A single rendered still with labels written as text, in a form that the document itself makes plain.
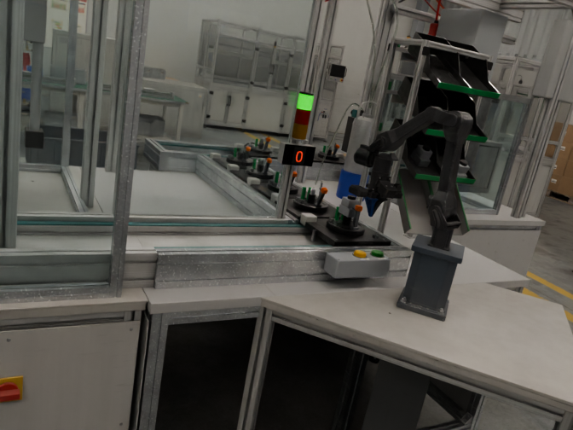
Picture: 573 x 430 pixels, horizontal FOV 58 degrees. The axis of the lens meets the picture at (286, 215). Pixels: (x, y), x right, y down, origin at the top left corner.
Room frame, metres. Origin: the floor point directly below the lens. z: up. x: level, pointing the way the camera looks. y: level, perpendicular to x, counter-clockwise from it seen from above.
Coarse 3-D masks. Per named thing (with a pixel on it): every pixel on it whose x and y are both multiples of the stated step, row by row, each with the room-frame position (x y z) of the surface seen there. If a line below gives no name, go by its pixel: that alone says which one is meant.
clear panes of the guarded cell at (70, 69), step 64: (0, 0) 1.06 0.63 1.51; (64, 0) 1.12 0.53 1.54; (128, 0) 1.19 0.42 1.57; (0, 64) 1.07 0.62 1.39; (64, 64) 1.13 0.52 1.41; (128, 64) 1.19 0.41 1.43; (0, 128) 1.07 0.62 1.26; (64, 128) 1.13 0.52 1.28; (0, 192) 1.07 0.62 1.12; (64, 192) 1.13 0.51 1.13; (0, 256) 1.07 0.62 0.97; (64, 256) 1.14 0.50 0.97
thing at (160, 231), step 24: (144, 216) 1.57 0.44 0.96; (168, 216) 1.62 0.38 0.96; (192, 216) 1.66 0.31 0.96; (144, 240) 1.47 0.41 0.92; (168, 240) 1.51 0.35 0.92; (192, 240) 1.55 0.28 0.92; (216, 240) 1.59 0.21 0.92; (240, 240) 1.63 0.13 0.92; (264, 240) 1.68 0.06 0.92; (288, 240) 1.72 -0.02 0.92
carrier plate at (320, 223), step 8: (312, 224) 1.78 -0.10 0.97; (320, 224) 1.80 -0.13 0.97; (320, 232) 1.72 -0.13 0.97; (328, 232) 1.72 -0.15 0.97; (368, 232) 1.82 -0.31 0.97; (328, 240) 1.67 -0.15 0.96; (336, 240) 1.65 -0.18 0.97; (344, 240) 1.67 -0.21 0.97; (352, 240) 1.69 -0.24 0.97; (360, 240) 1.70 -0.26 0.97; (368, 240) 1.72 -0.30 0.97; (376, 240) 1.74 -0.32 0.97; (384, 240) 1.76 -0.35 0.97
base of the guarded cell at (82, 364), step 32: (128, 288) 1.25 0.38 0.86; (0, 320) 1.05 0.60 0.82; (32, 320) 1.08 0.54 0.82; (64, 320) 1.12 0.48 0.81; (96, 320) 1.17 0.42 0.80; (128, 320) 1.20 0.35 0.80; (0, 352) 1.04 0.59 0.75; (32, 352) 1.08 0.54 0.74; (64, 352) 1.11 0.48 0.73; (96, 352) 1.15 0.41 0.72; (128, 352) 1.19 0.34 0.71; (0, 384) 1.04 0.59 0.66; (32, 384) 1.08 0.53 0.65; (64, 384) 1.12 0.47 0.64; (96, 384) 1.16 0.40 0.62; (128, 384) 1.20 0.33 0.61; (0, 416) 1.05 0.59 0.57; (32, 416) 1.08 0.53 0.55; (64, 416) 1.12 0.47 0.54; (96, 416) 1.16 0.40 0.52; (128, 416) 1.20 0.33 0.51
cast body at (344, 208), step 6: (342, 198) 1.81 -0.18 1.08; (348, 198) 1.79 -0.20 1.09; (354, 198) 1.79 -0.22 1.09; (342, 204) 1.80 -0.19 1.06; (348, 204) 1.77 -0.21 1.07; (354, 204) 1.78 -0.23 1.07; (342, 210) 1.79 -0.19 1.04; (348, 210) 1.77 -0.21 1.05; (354, 210) 1.77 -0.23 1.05; (348, 216) 1.76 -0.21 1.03; (354, 216) 1.77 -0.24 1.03
